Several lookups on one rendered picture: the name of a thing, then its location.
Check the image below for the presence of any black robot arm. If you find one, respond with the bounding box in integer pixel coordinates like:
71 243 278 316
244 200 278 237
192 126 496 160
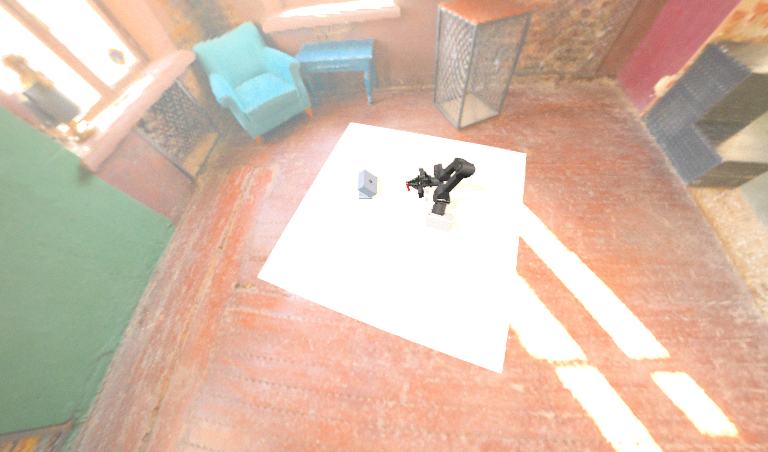
420 157 477 216

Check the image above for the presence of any light grey sloped panel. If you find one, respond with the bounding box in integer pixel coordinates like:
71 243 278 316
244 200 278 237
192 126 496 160
357 169 377 200

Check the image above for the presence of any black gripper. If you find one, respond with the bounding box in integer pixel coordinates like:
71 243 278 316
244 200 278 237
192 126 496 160
407 167 434 198

